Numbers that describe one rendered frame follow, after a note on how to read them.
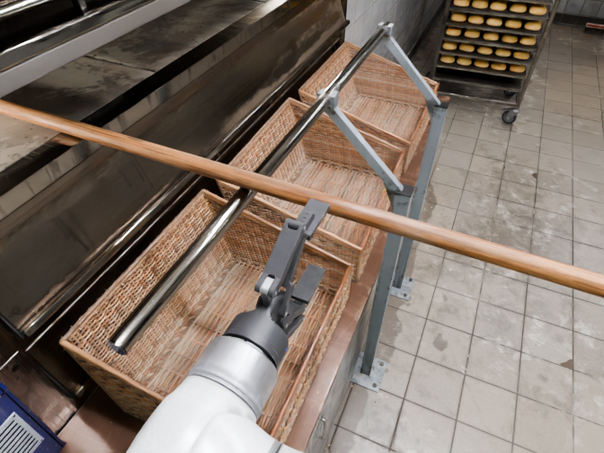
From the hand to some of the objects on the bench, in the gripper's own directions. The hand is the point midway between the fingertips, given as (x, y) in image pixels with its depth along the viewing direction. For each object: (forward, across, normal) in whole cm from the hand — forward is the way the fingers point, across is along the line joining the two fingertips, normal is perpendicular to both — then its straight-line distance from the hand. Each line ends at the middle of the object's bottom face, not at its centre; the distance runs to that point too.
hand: (315, 242), depth 64 cm
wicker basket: (+131, +60, -28) cm, 146 cm away
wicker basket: (+10, +61, -26) cm, 67 cm away
